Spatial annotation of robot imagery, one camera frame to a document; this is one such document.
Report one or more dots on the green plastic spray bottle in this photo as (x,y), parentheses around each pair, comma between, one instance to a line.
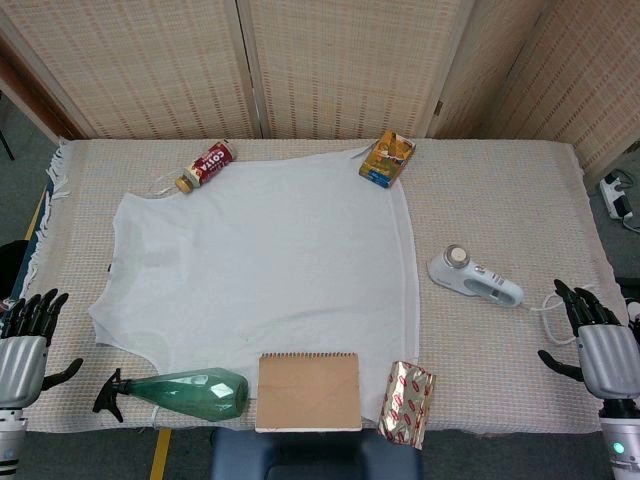
(185,395)

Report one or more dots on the white towel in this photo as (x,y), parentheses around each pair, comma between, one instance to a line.
(260,260)

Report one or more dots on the red Costa coffee bottle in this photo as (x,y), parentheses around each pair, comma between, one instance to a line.
(206,166)

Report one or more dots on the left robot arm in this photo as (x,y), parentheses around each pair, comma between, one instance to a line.
(11,440)

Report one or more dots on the yellow and blue carton box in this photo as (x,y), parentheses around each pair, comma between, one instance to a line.
(387,159)

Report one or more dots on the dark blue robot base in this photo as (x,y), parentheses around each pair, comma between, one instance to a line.
(315,455)

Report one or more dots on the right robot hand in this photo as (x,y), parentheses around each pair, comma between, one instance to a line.
(597,345)

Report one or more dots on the white power strip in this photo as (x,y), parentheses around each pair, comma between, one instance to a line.
(617,197)

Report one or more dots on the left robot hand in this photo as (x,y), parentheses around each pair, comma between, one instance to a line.
(22,345)

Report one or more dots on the gold Lipton foil packet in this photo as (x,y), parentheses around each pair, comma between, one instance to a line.
(407,405)

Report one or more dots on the brown spiral notebook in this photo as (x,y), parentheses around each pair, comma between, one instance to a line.
(308,392)

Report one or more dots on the beige woven table cloth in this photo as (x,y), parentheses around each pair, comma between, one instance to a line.
(500,215)

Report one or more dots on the white handheld iron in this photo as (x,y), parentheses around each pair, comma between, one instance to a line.
(475,280)

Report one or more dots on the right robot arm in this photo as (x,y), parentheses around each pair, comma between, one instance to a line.
(620,437)

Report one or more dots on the woven folding screen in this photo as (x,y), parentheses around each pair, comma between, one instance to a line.
(320,65)

